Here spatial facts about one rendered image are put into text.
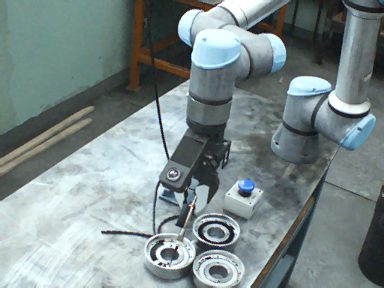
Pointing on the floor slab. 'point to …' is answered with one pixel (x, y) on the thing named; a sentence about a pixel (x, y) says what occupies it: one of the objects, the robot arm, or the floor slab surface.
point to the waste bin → (374, 245)
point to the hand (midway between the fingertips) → (189, 211)
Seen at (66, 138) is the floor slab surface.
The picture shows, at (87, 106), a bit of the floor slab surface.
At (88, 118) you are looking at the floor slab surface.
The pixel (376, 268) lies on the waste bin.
